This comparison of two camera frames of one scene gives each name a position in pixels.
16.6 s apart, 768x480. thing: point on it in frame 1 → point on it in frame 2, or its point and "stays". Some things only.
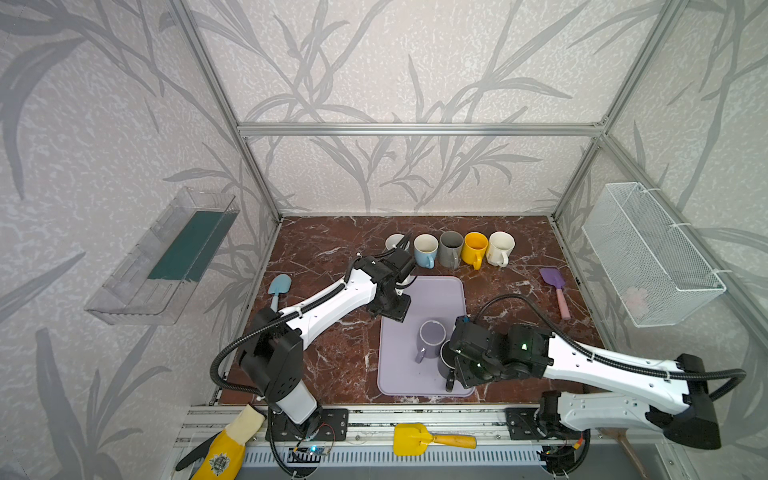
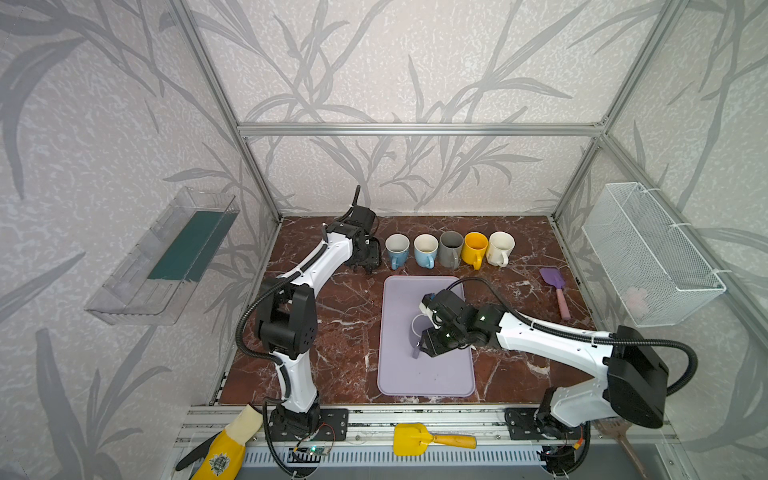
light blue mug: [426, 250] stays
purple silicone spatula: [556, 279] stays
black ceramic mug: [446, 365] → [374, 255]
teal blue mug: [393, 239] stays
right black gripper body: [454, 351] → [432, 335]
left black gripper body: [395, 306] → [366, 257]
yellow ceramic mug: [473, 249] stays
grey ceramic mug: [451, 243] stays
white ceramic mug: [499, 247] stays
